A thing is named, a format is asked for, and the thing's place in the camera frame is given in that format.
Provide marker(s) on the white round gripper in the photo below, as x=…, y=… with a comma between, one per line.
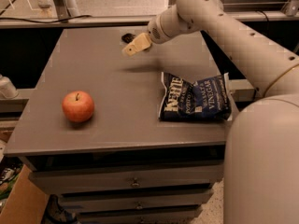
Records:
x=154, y=30

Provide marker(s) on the black rxbar chocolate bar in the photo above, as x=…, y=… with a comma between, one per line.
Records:
x=127, y=38

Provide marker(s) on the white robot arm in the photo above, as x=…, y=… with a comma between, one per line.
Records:
x=261, y=164

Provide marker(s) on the red apple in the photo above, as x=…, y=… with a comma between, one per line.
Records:
x=78, y=106

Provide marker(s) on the grey metal railing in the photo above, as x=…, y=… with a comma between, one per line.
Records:
x=82, y=12

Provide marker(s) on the blue kettle chips bag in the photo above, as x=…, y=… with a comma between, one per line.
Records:
x=205, y=99

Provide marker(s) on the grey drawer cabinet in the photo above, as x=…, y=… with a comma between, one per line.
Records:
x=90, y=165

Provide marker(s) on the top drawer knob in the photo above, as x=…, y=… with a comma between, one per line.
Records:
x=135, y=183

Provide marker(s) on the drawer knob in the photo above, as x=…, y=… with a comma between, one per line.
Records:
x=135, y=183
x=139, y=206

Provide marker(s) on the grey pipe left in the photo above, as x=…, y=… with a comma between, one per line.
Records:
x=7, y=89

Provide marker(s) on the middle drawer knob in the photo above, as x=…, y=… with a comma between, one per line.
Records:
x=139, y=206

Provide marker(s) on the brown cardboard box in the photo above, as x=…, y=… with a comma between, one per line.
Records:
x=26, y=203

